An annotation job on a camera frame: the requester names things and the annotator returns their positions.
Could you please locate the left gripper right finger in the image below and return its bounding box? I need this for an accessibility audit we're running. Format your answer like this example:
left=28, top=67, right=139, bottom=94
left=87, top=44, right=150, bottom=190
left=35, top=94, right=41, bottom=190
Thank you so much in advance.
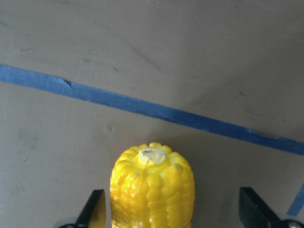
left=238, top=187, right=285, bottom=228

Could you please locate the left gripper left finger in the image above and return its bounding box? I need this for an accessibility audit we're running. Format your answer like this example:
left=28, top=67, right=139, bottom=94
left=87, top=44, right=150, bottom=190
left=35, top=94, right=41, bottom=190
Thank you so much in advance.
left=75, top=190, right=105, bottom=228

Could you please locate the yellow corn cob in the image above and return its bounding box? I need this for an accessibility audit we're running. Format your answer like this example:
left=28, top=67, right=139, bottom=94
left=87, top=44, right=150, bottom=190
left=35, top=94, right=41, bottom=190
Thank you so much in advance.
left=110, top=142, right=195, bottom=228

